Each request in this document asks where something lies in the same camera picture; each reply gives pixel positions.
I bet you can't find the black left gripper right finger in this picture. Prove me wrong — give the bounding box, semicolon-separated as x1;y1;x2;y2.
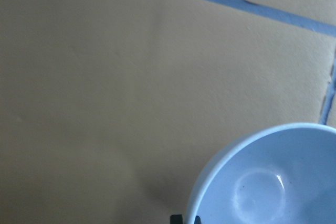
194;216;202;224

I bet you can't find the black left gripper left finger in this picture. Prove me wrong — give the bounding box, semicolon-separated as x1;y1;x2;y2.
170;214;183;224

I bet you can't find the blue bowl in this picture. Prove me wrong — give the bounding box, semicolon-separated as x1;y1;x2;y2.
185;123;335;223

